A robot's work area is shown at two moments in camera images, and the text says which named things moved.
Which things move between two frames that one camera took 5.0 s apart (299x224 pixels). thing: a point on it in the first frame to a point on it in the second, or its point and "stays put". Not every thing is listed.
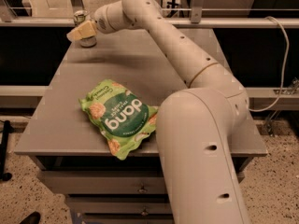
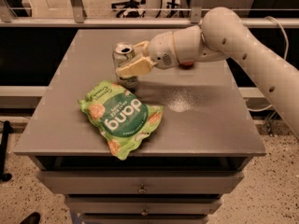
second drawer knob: (145, 212) stays put
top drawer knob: (142, 189) stays put
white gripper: (101, 20) to (161, 52)
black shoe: (33, 218) stays put
